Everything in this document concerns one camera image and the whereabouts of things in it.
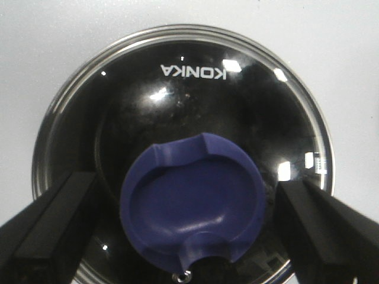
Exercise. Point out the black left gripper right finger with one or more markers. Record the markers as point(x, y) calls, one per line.
point(326, 240)

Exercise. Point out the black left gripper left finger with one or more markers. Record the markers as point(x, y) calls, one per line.
point(45, 242)

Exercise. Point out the glass lid with blue knob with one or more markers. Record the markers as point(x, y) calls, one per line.
point(188, 131)

